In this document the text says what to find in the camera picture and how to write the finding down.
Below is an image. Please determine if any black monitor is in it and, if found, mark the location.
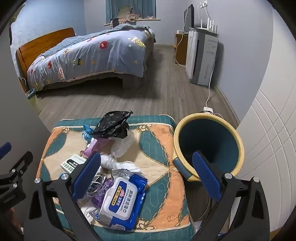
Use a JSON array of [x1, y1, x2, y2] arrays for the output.
[[184, 4, 195, 32]]

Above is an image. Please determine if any teal curtain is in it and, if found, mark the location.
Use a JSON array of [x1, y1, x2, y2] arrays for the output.
[[106, 0, 156, 24]]

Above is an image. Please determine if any black plastic bag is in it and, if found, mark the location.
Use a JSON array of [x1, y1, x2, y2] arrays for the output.
[[89, 110, 133, 139]]

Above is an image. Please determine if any blue bin with yellow rim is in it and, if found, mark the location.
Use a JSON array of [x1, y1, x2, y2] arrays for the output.
[[173, 113, 245, 182]]

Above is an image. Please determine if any white charger cable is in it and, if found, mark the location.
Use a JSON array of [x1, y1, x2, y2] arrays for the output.
[[174, 5, 202, 65]]

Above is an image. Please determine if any white and green carton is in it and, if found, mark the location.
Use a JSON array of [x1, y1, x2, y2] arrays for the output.
[[60, 154, 87, 175]]

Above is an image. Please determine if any pile of clothes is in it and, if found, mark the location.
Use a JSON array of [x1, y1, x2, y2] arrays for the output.
[[112, 6, 153, 29]]

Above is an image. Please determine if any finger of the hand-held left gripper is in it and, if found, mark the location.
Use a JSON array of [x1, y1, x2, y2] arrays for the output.
[[0, 151, 33, 209], [0, 142, 12, 160]]

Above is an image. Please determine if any white router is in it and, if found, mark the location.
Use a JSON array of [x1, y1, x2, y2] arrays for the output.
[[195, 20, 219, 35]]

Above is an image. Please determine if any clear plastic bag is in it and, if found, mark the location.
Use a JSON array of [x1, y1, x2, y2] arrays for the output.
[[111, 132, 135, 158]]

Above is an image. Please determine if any white power cable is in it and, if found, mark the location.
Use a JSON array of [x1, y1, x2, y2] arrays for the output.
[[205, 46, 219, 109]]

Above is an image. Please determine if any blue face mask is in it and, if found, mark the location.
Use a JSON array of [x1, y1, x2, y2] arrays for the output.
[[82, 124, 95, 142]]

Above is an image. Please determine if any white panelled wardrobe door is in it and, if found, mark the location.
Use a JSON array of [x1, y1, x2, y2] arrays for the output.
[[236, 9, 296, 234]]

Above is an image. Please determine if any small pale green bin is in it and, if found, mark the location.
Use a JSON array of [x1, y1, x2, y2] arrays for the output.
[[26, 89, 42, 115]]

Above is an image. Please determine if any patterned teal and orange cushion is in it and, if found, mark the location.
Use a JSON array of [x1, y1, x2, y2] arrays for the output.
[[36, 115, 197, 241]]

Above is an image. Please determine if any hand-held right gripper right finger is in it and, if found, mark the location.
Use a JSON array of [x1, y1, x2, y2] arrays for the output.
[[192, 151, 271, 241]]

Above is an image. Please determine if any wooden nightstand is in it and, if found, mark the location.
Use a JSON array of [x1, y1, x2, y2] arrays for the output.
[[173, 30, 189, 66]]

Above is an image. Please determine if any blue wet wipes pack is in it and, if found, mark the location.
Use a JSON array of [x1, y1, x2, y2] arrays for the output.
[[98, 173, 148, 231]]

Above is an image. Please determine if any white air purifier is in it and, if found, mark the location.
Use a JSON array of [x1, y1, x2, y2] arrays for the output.
[[185, 28, 219, 85]]

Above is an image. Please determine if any white tissue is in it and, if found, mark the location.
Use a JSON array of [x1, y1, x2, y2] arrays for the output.
[[100, 153, 144, 174], [81, 202, 103, 226]]

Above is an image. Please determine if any purple plastic packet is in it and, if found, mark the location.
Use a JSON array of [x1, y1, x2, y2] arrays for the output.
[[80, 137, 111, 160]]

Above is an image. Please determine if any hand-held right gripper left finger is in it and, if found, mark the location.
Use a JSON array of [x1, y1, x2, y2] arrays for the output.
[[24, 152, 102, 241]]

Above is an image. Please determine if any blue printed duvet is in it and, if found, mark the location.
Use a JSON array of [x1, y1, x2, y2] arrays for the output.
[[26, 24, 156, 91]]

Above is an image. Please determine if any wooden bed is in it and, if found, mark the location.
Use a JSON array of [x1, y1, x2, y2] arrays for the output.
[[16, 24, 156, 92]]

